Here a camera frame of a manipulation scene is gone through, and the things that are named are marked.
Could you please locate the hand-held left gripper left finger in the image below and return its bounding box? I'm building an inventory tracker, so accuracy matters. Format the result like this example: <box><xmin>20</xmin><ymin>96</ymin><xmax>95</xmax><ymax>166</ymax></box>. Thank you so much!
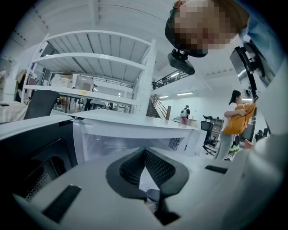
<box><xmin>12</xmin><ymin>147</ymin><xmax>168</xmax><ymax>230</ymax></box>

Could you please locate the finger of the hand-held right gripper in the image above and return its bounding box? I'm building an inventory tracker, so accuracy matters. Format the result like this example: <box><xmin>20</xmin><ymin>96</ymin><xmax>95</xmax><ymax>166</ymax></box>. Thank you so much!
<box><xmin>202</xmin><ymin>130</ymin><xmax>288</xmax><ymax>230</ymax></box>

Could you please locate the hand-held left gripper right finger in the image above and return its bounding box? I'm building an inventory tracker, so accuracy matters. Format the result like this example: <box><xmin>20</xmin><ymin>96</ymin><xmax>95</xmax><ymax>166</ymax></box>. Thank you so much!
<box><xmin>144</xmin><ymin>147</ymin><xmax>236</xmax><ymax>230</ymax></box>

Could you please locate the clear glass round lid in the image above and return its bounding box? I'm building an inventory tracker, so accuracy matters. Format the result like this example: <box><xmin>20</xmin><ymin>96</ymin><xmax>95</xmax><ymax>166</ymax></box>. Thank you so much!
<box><xmin>101</xmin><ymin>145</ymin><xmax>144</xmax><ymax>158</ymax></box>

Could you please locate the black patterned tote bag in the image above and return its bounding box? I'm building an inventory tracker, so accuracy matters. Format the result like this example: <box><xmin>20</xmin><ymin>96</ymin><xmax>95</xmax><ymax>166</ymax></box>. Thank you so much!
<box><xmin>227</xmin><ymin>134</ymin><xmax>241</xmax><ymax>161</ymax></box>

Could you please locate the orange bag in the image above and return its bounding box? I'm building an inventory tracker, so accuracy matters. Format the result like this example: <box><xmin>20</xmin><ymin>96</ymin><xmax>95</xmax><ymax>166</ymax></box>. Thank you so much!
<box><xmin>222</xmin><ymin>102</ymin><xmax>257</xmax><ymax>135</ymax></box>

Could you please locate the black office chair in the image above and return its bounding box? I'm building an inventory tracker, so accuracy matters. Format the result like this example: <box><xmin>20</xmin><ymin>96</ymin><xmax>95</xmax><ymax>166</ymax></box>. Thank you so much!
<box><xmin>200</xmin><ymin>115</ymin><xmax>219</xmax><ymax>155</ymax></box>

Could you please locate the white microwave oven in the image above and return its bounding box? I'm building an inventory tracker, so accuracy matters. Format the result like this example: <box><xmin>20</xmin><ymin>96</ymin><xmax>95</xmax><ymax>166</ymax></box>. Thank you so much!
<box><xmin>0</xmin><ymin>109</ymin><xmax>207</xmax><ymax>204</ymax></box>

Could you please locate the metal staircase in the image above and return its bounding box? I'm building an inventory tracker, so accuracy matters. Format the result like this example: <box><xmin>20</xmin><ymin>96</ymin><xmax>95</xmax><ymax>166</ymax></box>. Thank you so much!
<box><xmin>146</xmin><ymin>93</ymin><xmax>172</xmax><ymax>119</ymax></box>

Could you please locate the black balcony railing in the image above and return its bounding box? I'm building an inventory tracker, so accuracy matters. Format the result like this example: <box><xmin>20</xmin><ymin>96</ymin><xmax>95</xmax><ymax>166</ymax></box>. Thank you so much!
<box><xmin>151</xmin><ymin>69</ymin><xmax>187</xmax><ymax>91</ymax></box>

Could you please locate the grey storage box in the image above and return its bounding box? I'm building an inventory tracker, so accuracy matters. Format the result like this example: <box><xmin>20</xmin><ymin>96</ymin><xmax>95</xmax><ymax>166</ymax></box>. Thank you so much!
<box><xmin>75</xmin><ymin>75</ymin><xmax>94</xmax><ymax>92</ymax></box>

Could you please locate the checkered cloth table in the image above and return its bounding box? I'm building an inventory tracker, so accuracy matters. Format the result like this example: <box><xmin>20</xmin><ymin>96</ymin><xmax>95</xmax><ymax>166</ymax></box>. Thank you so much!
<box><xmin>0</xmin><ymin>100</ymin><xmax>29</xmax><ymax>124</ymax></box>

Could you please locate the white perforated basket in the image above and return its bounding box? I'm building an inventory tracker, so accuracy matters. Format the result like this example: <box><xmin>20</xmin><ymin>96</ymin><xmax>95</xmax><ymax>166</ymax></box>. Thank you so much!
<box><xmin>50</xmin><ymin>71</ymin><xmax>73</xmax><ymax>88</ymax></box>

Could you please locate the white shelving rack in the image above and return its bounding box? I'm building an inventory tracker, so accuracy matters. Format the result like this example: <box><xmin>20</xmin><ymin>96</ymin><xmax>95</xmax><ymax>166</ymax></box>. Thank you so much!
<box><xmin>22</xmin><ymin>30</ymin><xmax>158</xmax><ymax>114</ymax></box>

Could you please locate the light blue shirt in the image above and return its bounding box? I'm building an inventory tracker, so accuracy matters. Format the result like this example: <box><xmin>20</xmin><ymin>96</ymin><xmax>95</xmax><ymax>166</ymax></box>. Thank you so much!
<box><xmin>238</xmin><ymin>9</ymin><xmax>288</xmax><ymax>135</ymax></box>

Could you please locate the person's head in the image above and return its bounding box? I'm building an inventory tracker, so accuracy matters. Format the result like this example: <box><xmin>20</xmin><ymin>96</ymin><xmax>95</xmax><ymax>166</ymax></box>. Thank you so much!
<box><xmin>165</xmin><ymin>0</ymin><xmax>250</xmax><ymax>58</ymax></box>

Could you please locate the black metal-frame chair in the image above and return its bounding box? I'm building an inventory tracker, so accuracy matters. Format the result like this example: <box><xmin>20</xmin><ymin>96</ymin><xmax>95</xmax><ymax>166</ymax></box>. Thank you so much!
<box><xmin>23</xmin><ymin>89</ymin><xmax>59</xmax><ymax>120</ymax></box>

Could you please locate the black head camera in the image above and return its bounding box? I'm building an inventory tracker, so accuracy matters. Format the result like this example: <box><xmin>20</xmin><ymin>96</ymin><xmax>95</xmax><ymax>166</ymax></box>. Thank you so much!
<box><xmin>167</xmin><ymin>49</ymin><xmax>196</xmax><ymax>75</ymax></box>

